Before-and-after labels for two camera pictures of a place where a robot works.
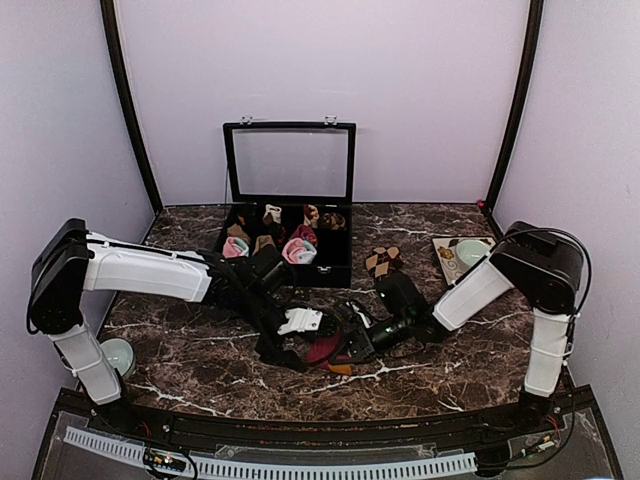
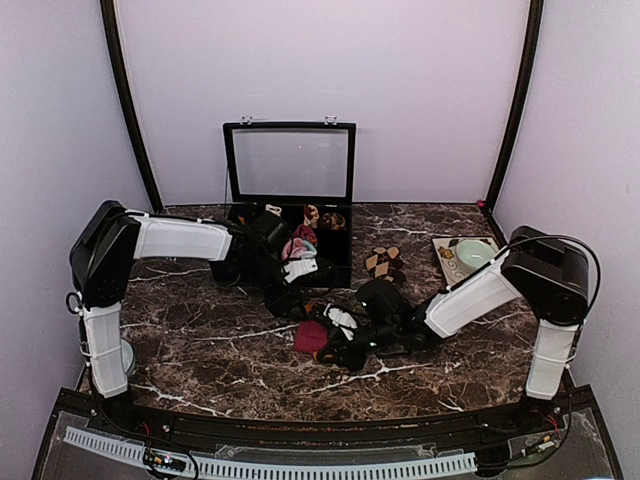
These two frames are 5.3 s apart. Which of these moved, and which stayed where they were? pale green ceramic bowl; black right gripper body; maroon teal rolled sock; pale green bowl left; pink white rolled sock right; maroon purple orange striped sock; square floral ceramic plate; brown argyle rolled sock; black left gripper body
Moved: black left gripper body; maroon purple orange striped sock; black right gripper body
Stayed: brown argyle rolled sock; maroon teal rolled sock; pale green ceramic bowl; pale green bowl left; pink white rolled sock right; square floral ceramic plate
